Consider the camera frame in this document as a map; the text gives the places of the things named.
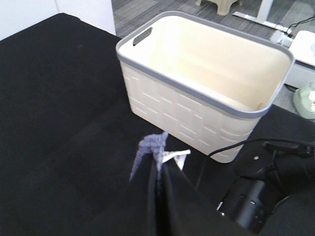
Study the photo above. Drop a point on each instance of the cream plastic laundry basket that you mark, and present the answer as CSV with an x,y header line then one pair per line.
x,y
206,84

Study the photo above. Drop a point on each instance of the light green object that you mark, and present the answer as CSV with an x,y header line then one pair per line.
x,y
304,101

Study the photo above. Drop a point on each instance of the grey-purple towel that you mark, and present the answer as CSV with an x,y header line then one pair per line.
x,y
155,144

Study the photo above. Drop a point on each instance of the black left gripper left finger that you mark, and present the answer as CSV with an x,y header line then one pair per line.
x,y
133,213

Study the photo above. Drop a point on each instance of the white power strip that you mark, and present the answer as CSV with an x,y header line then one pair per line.
x,y
281,37

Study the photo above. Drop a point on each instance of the beige plastic stool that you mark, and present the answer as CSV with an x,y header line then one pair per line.
x,y
223,6

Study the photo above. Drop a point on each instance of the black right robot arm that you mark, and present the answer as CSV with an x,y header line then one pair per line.
x,y
266,177

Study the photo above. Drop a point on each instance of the white desk leg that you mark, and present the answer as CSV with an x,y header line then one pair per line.
x,y
262,16

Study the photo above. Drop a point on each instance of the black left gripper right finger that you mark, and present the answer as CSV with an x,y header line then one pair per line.
x,y
190,214

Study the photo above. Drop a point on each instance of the white box on floor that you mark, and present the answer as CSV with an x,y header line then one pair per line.
x,y
303,70

